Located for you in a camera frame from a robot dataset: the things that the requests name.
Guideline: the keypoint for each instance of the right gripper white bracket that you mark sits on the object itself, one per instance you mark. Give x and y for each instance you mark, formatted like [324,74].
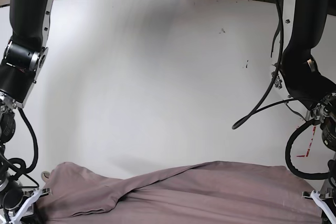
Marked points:
[20,206]

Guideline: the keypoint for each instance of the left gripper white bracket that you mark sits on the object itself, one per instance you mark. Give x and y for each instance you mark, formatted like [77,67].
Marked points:
[324,199]

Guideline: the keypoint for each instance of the mauve t-shirt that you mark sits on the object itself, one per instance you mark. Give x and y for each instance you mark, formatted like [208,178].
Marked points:
[214,192]

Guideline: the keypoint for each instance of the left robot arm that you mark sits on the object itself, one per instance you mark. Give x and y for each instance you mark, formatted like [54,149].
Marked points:
[295,73]

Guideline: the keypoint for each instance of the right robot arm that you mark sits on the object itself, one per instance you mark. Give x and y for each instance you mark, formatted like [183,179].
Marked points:
[23,58]

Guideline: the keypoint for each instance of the left table grommet hole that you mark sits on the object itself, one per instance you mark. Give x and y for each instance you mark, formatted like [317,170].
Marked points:
[45,176]

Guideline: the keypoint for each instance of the red tape marking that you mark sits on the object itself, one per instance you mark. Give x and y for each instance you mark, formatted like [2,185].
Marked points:
[305,142]

